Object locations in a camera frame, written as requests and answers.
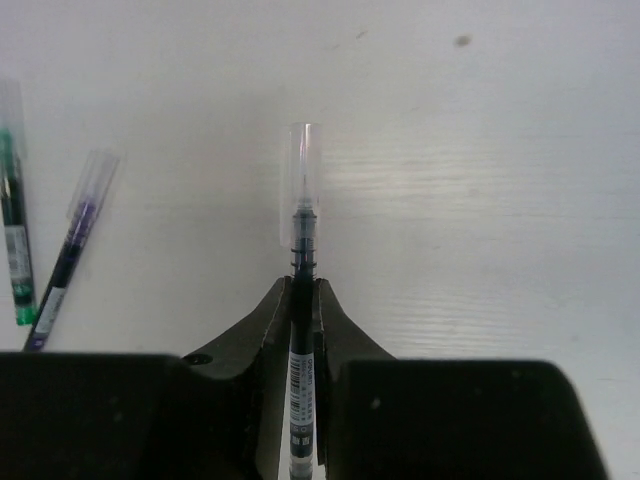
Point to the purple gel pen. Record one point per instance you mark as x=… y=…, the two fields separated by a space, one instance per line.
x=85 y=207

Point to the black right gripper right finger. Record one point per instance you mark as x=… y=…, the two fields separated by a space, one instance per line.
x=380 y=417

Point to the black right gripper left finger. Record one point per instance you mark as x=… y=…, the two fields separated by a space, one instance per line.
x=216 y=413

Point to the black gel pen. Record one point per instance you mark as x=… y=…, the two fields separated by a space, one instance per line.
x=299 y=209

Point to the green gel pen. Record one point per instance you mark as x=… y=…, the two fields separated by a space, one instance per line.
x=13 y=204

